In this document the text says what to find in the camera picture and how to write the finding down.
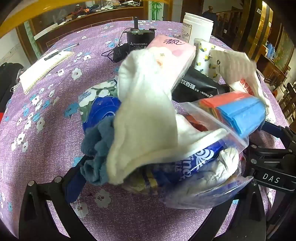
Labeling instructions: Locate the white notebook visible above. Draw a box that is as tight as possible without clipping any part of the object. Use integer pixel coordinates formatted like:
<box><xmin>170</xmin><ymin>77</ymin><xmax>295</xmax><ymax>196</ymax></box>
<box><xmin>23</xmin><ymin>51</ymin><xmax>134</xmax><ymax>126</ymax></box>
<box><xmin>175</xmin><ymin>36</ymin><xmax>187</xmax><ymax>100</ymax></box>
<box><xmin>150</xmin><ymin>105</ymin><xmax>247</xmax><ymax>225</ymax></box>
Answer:
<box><xmin>20</xmin><ymin>50</ymin><xmax>75</xmax><ymax>94</ymax></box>

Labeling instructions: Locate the wooden glass cabinet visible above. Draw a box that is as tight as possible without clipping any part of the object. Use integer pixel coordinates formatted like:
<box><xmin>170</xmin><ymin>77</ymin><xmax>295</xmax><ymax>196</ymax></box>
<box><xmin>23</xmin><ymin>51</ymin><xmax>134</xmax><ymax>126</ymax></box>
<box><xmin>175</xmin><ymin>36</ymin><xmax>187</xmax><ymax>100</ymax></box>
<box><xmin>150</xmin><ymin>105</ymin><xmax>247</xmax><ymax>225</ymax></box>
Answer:
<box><xmin>16</xmin><ymin>0</ymin><xmax>153</xmax><ymax>55</ymax></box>

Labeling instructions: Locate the wooden sideboard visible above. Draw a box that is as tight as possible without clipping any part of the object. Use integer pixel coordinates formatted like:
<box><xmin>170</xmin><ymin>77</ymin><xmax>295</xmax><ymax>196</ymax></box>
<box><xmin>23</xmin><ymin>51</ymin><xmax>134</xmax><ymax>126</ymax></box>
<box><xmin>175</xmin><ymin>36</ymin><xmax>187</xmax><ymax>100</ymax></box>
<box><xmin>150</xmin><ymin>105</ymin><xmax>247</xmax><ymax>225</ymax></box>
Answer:
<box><xmin>257</xmin><ymin>44</ymin><xmax>292</xmax><ymax>81</ymax></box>

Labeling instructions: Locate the lemon print tissue pack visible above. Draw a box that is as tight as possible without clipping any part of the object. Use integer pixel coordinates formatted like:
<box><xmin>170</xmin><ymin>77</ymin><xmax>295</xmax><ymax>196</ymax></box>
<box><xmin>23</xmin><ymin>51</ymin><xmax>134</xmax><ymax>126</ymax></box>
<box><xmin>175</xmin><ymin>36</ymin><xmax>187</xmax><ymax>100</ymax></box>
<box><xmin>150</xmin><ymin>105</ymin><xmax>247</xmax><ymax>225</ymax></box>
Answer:
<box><xmin>193</xmin><ymin>38</ymin><xmax>226</xmax><ymax>81</ymax></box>

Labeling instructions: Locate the black motor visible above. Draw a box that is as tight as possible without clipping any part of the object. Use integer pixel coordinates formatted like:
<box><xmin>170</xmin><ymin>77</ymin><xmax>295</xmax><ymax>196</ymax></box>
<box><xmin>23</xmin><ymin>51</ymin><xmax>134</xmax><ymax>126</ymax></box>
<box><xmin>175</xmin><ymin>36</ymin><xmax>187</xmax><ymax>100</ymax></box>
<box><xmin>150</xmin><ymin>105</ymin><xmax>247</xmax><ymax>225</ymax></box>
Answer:
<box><xmin>118</xmin><ymin>16</ymin><xmax>156</xmax><ymax>50</ymax></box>

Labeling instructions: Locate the wooden chair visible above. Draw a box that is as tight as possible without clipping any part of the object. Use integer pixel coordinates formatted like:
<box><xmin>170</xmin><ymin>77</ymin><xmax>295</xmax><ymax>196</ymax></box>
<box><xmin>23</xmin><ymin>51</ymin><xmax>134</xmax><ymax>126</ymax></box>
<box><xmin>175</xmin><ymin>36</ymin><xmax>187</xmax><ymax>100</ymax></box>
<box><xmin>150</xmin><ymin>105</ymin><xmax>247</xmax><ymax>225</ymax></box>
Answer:
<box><xmin>279</xmin><ymin>81</ymin><xmax>296</xmax><ymax>118</ymax></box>

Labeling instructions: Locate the black pen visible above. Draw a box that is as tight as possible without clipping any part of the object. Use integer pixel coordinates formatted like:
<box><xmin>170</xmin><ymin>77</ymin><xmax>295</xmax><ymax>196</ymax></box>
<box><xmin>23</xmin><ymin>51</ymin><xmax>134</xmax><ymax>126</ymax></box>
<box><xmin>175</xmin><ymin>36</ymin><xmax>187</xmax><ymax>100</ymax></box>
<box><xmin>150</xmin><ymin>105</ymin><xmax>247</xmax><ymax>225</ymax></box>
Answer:
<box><xmin>44</xmin><ymin>43</ymin><xmax>80</xmax><ymax>61</ymax></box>

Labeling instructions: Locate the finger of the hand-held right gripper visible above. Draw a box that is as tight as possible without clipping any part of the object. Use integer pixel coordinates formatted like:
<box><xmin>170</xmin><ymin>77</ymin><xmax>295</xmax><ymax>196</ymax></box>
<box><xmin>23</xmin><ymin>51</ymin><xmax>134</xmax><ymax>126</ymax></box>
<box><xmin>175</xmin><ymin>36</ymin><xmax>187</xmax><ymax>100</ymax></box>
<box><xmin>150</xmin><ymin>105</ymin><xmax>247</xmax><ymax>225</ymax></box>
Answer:
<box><xmin>262</xmin><ymin>120</ymin><xmax>296</xmax><ymax>149</ymax></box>
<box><xmin>246</xmin><ymin>144</ymin><xmax>294</xmax><ymax>168</ymax></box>

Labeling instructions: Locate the purple floral tablecloth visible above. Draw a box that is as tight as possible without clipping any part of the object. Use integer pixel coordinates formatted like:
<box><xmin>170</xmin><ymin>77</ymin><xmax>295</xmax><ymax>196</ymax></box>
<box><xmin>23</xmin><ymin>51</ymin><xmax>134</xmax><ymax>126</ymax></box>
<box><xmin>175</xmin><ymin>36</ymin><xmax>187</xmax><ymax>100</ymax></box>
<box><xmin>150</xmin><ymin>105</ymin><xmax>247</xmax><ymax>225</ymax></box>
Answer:
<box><xmin>0</xmin><ymin>20</ymin><xmax>289</xmax><ymax>241</ymax></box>

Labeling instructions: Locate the blue printed tissue roll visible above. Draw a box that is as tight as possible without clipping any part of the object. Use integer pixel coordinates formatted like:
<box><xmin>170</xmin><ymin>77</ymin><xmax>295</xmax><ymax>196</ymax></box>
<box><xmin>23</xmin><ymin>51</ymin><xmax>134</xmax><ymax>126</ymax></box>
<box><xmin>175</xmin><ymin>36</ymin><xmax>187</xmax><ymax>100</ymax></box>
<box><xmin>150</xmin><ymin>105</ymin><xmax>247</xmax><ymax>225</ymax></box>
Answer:
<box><xmin>129</xmin><ymin>137</ymin><xmax>232</xmax><ymax>186</ymax></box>

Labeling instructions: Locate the white striped plastic bag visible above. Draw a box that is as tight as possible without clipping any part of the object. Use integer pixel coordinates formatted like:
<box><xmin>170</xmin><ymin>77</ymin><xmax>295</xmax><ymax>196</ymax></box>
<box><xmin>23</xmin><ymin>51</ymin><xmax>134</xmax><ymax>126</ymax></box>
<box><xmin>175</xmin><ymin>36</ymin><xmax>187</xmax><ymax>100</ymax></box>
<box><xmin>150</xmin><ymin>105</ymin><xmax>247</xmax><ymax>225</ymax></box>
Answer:
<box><xmin>208</xmin><ymin>50</ymin><xmax>270</xmax><ymax>109</ymax></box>

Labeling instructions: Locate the white towel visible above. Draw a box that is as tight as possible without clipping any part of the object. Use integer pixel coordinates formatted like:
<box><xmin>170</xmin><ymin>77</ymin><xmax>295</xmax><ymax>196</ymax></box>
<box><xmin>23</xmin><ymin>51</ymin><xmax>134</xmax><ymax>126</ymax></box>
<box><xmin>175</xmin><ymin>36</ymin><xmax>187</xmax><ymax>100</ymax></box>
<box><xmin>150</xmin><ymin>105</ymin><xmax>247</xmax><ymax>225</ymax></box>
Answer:
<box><xmin>107</xmin><ymin>49</ymin><xmax>228</xmax><ymax>186</ymax></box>

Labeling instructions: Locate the white plastic jar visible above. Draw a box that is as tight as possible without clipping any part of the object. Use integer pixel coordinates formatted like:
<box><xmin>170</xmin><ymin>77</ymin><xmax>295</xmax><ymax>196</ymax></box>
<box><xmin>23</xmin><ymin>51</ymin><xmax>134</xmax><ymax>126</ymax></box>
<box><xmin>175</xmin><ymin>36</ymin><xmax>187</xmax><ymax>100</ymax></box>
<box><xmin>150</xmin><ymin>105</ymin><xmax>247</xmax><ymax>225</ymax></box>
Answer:
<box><xmin>181</xmin><ymin>12</ymin><xmax>213</xmax><ymax>44</ymax></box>

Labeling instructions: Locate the clear bag of coloured bags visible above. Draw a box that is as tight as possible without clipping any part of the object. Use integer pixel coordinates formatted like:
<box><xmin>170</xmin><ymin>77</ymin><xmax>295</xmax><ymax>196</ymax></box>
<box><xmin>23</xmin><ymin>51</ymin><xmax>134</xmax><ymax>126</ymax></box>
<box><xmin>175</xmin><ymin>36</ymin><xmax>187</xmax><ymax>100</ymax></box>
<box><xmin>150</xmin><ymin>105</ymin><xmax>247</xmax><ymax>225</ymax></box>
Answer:
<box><xmin>120</xmin><ymin>144</ymin><xmax>255</xmax><ymax>209</ymax></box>

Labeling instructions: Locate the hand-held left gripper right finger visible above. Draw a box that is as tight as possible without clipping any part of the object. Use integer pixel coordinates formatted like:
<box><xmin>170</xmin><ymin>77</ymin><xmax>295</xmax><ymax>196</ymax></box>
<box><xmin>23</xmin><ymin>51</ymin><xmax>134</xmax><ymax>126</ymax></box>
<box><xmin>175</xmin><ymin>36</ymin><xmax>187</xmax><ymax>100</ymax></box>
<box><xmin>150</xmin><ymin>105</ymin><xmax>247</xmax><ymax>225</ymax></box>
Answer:
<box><xmin>203</xmin><ymin>178</ymin><xmax>273</xmax><ymax>241</ymax></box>

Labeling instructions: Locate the blue-grey towel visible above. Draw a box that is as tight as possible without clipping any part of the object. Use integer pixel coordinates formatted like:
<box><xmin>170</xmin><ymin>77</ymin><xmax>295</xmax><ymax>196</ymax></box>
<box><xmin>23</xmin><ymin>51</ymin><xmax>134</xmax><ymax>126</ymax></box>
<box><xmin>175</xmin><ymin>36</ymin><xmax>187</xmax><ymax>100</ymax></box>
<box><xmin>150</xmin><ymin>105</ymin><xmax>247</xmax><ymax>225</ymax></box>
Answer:
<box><xmin>81</xmin><ymin>116</ymin><xmax>121</xmax><ymax>186</ymax></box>

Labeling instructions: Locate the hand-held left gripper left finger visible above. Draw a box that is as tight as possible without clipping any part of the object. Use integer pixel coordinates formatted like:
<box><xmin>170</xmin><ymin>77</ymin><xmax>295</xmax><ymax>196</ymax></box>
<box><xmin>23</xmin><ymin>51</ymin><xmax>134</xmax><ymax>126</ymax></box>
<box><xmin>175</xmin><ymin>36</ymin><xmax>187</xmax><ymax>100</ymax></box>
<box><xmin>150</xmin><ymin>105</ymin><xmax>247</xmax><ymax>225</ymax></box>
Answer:
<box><xmin>18</xmin><ymin>155</ymin><xmax>97</xmax><ymax>241</ymax></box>

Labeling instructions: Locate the black tissue pack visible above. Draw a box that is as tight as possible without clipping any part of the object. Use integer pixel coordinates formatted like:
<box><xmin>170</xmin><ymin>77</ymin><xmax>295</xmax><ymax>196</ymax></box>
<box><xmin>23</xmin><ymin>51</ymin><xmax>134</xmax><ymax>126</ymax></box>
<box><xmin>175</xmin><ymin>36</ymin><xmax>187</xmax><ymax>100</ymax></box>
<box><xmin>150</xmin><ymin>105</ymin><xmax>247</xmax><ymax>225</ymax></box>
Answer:
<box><xmin>172</xmin><ymin>68</ymin><xmax>229</xmax><ymax>103</ymax></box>

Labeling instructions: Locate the pink tissue pack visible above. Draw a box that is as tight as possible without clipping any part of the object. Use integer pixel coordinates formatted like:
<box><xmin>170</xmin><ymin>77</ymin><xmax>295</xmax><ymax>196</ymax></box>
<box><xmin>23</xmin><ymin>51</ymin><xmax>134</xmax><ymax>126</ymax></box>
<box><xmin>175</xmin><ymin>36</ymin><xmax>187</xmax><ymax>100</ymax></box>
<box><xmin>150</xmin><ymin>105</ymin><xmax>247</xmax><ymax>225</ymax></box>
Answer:
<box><xmin>146</xmin><ymin>35</ymin><xmax>197</xmax><ymax>93</ymax></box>

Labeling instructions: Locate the wooden staircase railing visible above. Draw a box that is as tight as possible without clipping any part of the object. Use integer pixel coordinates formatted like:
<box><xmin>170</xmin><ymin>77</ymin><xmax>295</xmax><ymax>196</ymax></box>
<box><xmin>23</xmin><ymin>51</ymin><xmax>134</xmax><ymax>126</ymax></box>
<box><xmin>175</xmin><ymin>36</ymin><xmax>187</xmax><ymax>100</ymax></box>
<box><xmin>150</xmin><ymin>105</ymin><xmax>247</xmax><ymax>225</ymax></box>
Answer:
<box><xmin>208</xmin><ymin>6</ymin><xmax>245</xmax><ymax>37</ymax></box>

